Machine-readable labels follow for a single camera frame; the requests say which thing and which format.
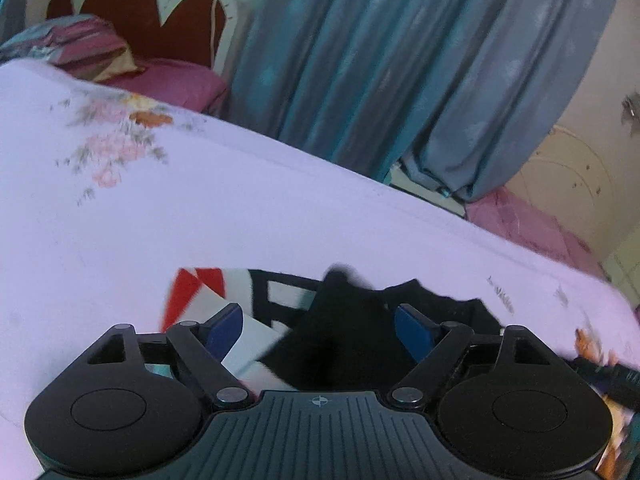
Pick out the pink bed cover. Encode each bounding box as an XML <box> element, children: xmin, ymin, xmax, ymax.
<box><xmin>464</xmin><ymin>187</ymin><xmax>608</xmax><ymax>278</ymax></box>

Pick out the red heart-shaped headboard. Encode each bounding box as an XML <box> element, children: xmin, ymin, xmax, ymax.
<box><xmin>46</xmin><ymin>0</ymin><xmax>238</xmax><ymax>78</ymax></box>

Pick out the pink floral bed sheet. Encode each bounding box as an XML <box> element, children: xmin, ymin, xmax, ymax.
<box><xmin>0</xmin><ymin>59</ymin><xmax>640</xmax><ymax>480</ymax></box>

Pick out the pink pillow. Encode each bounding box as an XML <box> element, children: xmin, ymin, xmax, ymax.
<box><xmin>102</xmin><ymin>57</ymin><xmax>230</xmax><ymax>117</ymax></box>

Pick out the striped knit sweater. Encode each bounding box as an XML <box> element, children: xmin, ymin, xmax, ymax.
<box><xmin>161</xmin><ymin>264</ymin><xmax>507</xmax><ymax>392</ymax></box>

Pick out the blue curtain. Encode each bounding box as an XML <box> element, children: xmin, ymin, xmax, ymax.
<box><xmin>227</xmin><ymin>0</ymin><xmax>623</xmax><ymax>202</ymax></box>

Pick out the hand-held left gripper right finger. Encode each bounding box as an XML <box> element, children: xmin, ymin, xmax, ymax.
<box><xmin>390</xmin><ymin>303</ymin><xmax>568</xmax><ymax>408</ymax></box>

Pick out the cream round headboard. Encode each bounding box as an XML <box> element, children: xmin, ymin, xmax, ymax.
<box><xmin>500</xmin><ymin>125</ymin><xmax>640</xmax><ymax>263</ymax></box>

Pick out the patterned folded blanket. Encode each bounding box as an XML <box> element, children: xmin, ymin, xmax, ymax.
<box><xmin>0</xmin><ymin>15</ymin><xmax>148</xmax><ymax>83</ymax></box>

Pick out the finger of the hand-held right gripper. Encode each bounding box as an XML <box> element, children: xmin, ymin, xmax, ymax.
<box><xmin>571</xmin><ymin>355</ymin><xmax>620</xmax><ymax>387</ymax></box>

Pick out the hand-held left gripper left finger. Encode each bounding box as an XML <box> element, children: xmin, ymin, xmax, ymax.
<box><xmin>74</xmin><ymin>303</ymin><xmax>251</xmax><ymax>408</ymax></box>

